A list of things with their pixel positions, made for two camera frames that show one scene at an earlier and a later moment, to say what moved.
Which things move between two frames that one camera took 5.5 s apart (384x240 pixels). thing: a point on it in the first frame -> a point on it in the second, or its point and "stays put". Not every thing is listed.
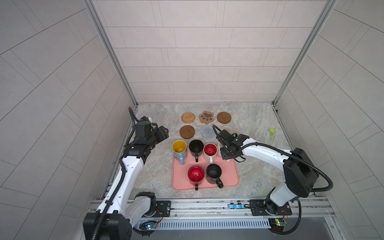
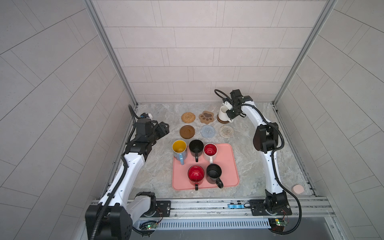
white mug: (219, 146) -> (223, 115)
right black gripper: (224, 157) -> (231, 115)
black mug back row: (196, 147) stays put
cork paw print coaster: (206, 116) stays put
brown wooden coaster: (224, 117) stays put
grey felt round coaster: (207, 131) stays put
